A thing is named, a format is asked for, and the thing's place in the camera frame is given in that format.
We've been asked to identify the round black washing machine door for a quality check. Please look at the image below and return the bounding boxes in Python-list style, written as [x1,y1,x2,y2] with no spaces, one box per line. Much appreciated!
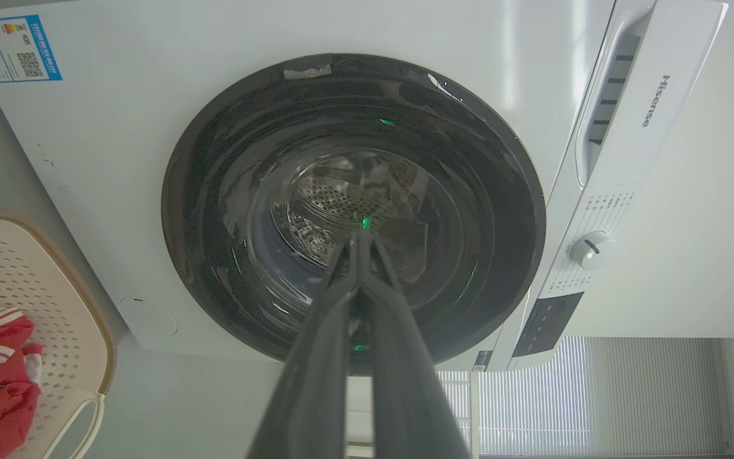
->
[161,54,547,375]

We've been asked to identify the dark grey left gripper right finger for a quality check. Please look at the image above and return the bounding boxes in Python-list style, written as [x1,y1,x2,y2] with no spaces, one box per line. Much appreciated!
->
[359,231,471,459]

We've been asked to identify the grey tape strip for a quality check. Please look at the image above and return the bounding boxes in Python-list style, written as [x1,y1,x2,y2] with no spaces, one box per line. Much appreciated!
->
[283,64,333,80]

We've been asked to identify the cream perforated laundry basket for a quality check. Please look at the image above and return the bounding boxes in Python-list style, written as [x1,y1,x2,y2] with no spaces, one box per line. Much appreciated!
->
[0,207,117,459]

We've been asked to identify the white Hisense washing machine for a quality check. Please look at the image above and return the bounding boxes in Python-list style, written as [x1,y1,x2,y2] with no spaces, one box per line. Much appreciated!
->
[0,0,730,374]

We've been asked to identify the blue energy label sticker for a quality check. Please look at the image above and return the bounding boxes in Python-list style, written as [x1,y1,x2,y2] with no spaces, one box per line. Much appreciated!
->
[0,15,63,84]

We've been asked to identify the white control dial knob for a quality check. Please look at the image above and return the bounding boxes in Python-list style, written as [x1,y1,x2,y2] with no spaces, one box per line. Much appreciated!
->
[570,231,616,272]

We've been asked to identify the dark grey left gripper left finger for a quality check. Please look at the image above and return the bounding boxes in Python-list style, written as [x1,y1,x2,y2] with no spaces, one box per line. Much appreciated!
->
[246,231,361,459]

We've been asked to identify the white pleated window blind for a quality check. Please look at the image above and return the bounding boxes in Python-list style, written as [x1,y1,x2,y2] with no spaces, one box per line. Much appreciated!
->
[434,337,732,457]

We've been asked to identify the white detergent drawer handle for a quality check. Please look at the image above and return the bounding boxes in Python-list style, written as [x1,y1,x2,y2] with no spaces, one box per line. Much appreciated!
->
[574,0,656,189]

